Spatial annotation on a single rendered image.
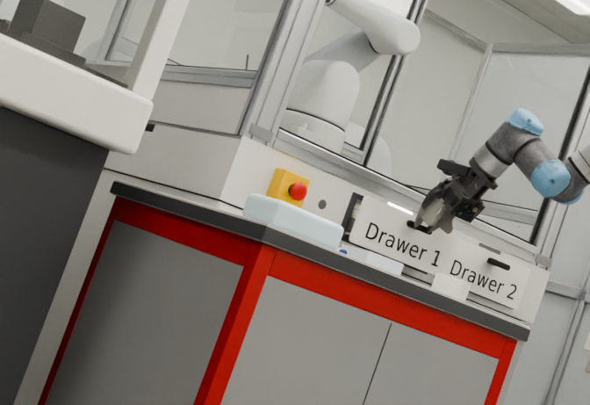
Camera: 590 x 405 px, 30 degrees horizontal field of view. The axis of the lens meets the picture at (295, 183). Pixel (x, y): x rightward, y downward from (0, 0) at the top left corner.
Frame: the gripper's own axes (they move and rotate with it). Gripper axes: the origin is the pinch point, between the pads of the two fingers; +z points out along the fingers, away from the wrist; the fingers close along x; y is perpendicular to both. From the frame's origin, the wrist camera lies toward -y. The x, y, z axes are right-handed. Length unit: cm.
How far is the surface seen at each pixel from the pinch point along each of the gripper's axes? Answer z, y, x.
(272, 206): -16, 44, -69
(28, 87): -3, 17, -103
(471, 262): 7.1, -4.9, 25.6
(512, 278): 7.0, -5.0, 40.6
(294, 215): -16, 46, -66
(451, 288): -10.9, 39.4, -21.0
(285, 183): 5.8, -2.5, -35.5
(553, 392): 75, -59, 165
